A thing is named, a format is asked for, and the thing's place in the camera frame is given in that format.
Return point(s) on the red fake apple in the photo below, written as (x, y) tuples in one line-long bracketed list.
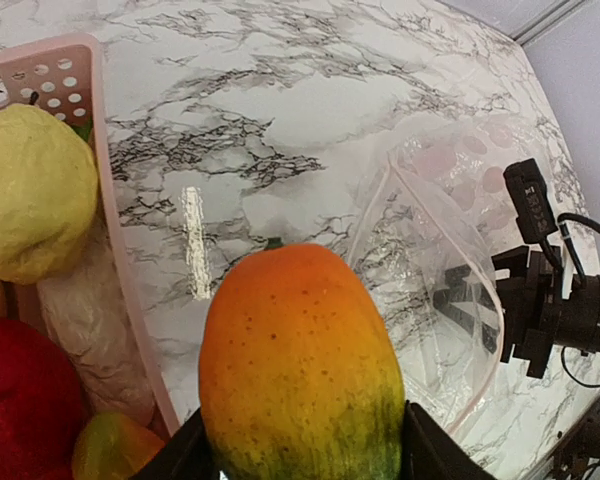
[(41, 405)]

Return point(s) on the pink perforated plastic basket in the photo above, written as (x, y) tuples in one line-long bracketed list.
[(66, 71)]

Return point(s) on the yellow fake peach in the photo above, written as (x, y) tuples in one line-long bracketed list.
[(48, 194)]

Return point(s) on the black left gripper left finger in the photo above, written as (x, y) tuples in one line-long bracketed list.
[(187, 455)]

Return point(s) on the pale green fake cabbage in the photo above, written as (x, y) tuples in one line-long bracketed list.
[(85, 313)]

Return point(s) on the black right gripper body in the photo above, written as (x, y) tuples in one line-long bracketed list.
[(538, 315)]

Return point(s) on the clear zip top bag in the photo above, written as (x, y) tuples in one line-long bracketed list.
[(431, 200)]

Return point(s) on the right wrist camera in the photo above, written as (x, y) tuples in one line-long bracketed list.
[(528, 191)]

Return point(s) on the orange fake tangerine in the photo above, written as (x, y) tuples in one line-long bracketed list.
[(298, 378)]

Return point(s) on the red orange fake fruit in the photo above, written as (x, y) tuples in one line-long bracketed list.
[(113, 446)]

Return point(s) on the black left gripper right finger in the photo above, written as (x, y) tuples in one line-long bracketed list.
[(429, 453)]

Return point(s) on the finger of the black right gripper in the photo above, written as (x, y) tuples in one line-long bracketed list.
[(472, 314), (462, 285)]

